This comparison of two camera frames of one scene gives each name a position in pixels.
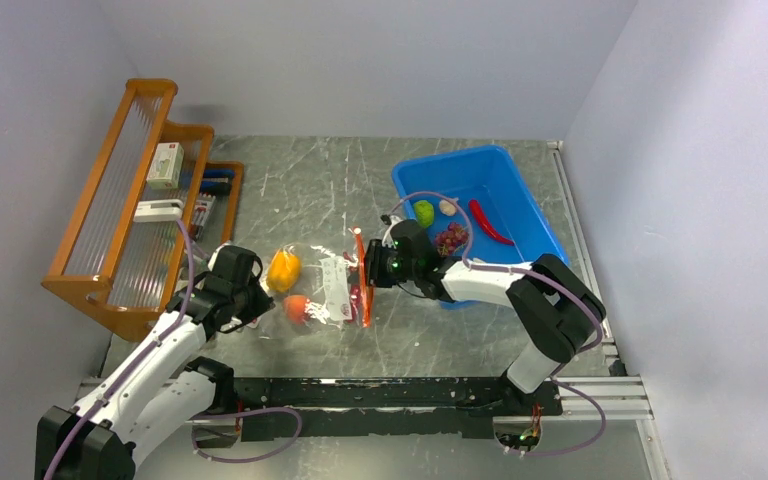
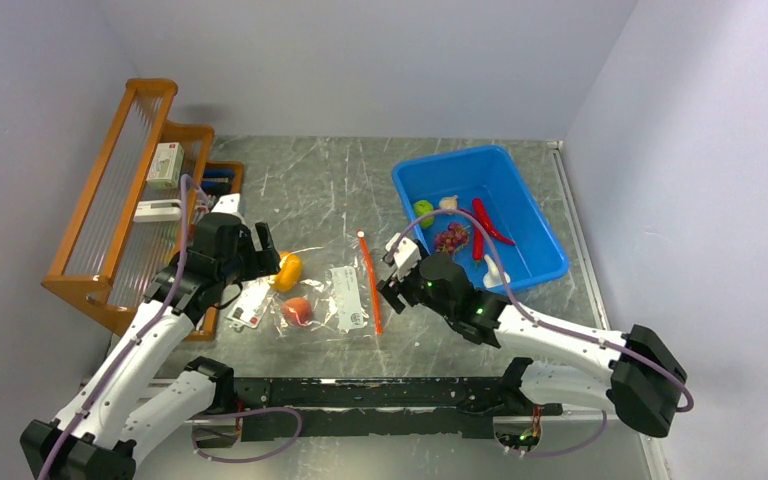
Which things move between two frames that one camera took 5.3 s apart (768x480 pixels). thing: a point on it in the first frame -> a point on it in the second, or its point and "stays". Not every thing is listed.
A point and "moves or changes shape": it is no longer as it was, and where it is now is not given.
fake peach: (294, 307) stays
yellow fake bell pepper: (283, 270) stays
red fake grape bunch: (451, 240) stays
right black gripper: (372, 265) -> (391, 289)
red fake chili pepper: (476, 210) stays
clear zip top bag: (314, 288) moves or changes shape
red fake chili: (356, 302) -> (478, 245)
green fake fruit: (424, 212) stays
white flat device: (158, 210) stays
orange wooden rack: (149, 212) stays
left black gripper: (262, 302) -> (262, 261)
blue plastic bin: (510, 226) stays
